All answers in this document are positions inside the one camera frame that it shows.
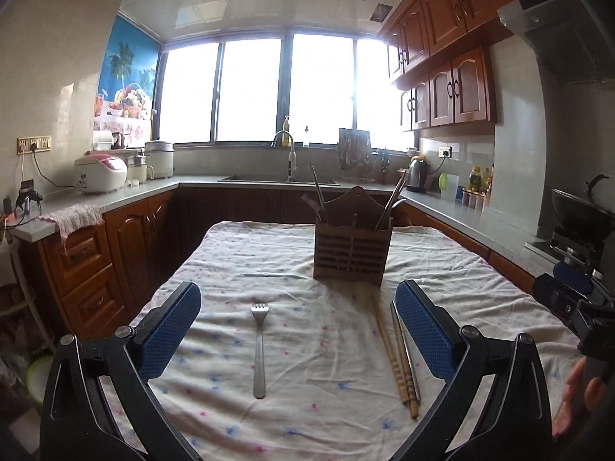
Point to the kitchen window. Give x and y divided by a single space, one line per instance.
250 91

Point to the wooden utensil holder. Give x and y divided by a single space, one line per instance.
350 254

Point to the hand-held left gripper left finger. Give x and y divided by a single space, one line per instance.
168 331

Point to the person's right hand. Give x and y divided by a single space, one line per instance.
569 394

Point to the triple wall outlet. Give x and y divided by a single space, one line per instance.
33 144

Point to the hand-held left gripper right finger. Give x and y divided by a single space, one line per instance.
425 331

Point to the metal fork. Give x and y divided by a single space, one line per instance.
259 355

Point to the kitchen sink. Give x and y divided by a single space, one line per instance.
259 180

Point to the green white pitcher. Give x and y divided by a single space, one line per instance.
449 186

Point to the green plastic basin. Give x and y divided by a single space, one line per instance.
38 379

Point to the metal chopstick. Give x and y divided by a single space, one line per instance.
412 369
401 341

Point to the black phone holder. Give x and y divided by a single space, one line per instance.
29 194

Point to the metal spoon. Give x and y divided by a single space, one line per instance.
325 211

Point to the black wok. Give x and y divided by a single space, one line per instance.
576 209

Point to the single wall outlet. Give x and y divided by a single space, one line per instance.
445 151

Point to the wooden cabinets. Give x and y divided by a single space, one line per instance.
461 86
86 273

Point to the gas stove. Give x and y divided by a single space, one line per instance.
571 247

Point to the pink white rice cooker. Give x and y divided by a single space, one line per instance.
101 173

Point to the metal dish rack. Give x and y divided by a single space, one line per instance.
353 146

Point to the steel range hood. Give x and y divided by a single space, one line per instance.
567 33

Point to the wooden lower cabinets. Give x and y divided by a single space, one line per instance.
86 273

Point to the white metal rack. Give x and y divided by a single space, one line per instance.
21 273

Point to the yellow dish soap bottle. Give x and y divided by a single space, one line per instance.
287 125

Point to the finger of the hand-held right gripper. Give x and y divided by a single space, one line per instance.
552 293
571 273

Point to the steel electric kettle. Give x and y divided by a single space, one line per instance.
418 175

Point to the wooden upper cabinets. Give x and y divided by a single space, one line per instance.
461 86

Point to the grey kitchen countertop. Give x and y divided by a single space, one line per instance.
447 211

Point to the white floral tablecloth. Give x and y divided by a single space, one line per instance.
298 336

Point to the blue beach wall poster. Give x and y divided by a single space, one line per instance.
125 57

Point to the pink lace cloth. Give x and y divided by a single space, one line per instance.
77 218

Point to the yellow lidded bottle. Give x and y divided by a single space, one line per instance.
474 180

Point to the long metal utensil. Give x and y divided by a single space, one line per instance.
313 175

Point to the small dark bottle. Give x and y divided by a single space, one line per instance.
306 140

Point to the metal kitchen faucet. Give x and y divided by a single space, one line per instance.
291 163

